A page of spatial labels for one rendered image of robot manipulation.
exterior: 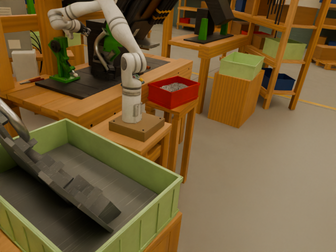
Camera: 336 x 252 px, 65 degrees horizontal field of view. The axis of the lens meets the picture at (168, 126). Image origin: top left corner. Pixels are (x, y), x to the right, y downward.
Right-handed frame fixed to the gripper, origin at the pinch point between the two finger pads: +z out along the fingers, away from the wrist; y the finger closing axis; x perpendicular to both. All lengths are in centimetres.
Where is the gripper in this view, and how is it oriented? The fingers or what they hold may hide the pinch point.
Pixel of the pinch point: (88, 30)
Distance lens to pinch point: 189.9
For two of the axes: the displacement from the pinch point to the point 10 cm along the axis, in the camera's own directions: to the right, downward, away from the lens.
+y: -6.1, -7.9, 0.4
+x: -7.4, 5.9, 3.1
